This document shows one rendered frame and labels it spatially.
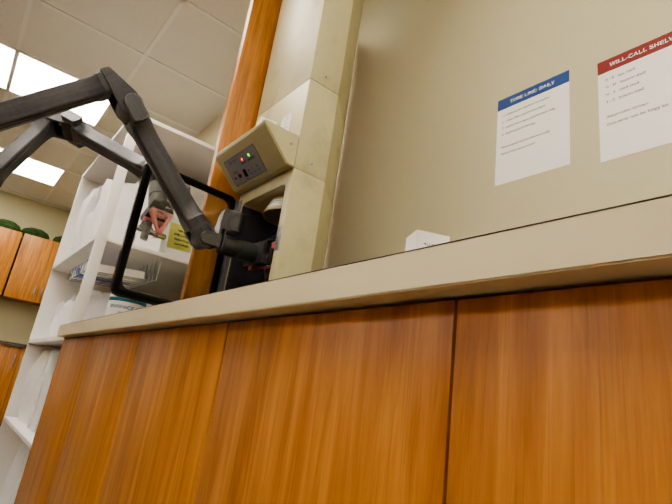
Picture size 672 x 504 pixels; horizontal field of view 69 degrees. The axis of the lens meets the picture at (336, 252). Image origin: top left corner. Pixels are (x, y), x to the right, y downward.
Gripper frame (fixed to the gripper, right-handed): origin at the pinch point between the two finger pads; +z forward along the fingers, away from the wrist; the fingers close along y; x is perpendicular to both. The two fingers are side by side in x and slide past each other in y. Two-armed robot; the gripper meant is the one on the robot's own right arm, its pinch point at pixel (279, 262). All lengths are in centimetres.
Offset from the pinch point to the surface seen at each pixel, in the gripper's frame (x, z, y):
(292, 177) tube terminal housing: -20.1, -8.9, -14.9
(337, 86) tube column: -56, 2, -15
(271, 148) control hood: -27.3, -15.3, -11.9
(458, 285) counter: 27, -39, -98
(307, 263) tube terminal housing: 2.5, 0.1, -14.9
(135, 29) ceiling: -146, -37, 138
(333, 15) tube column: -79, -4, -15
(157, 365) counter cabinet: 35, -37, -23
